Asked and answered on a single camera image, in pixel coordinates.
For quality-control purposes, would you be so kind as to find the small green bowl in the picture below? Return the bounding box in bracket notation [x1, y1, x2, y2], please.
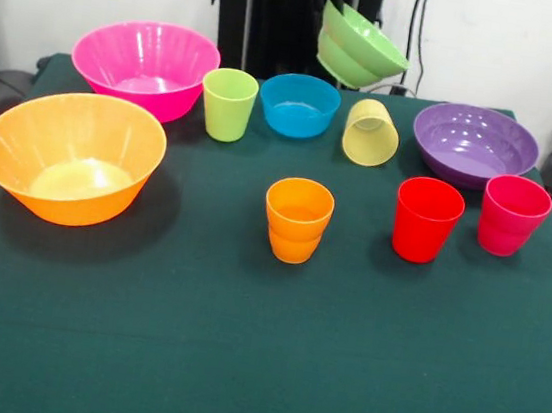
[312, 0, 418, 97]

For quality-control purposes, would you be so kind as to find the yellow cup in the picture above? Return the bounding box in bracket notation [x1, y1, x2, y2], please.
[338, 95, 405, 171]

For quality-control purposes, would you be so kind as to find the purple bowl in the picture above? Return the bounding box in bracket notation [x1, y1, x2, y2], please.
[405, 98, 545, 199]

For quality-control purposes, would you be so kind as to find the orange cup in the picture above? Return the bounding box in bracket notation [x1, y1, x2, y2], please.
[257, 173, 338, 269]

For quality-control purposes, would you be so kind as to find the red cup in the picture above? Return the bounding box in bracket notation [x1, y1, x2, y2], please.
[388, 173, 469, 269]

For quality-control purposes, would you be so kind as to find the blue bowl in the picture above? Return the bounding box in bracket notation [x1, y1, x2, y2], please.
[255, 68, 345, 144]

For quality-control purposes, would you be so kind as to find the lime green cup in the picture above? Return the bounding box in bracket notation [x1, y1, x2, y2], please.
[195, 64, 262, 146]

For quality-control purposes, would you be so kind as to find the large pink bowl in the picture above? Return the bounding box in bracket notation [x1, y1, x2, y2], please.
[64, 11, 226, 130]

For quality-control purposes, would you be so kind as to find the magenta cup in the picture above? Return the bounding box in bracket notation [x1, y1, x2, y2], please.
[475, 172, 552, 263]

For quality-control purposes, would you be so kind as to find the dark green tablecloth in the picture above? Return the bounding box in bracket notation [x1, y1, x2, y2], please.
[0, 45, 552, 413]

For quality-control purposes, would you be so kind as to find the large orange bowl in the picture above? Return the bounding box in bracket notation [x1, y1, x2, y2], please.
[0, 81, 174, 238]

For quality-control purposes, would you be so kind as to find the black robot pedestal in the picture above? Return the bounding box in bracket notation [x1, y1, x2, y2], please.
[202, 0, 387, 95]

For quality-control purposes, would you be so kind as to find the black hanging cable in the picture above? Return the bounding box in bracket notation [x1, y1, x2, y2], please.
[370, 0, 435, 100]

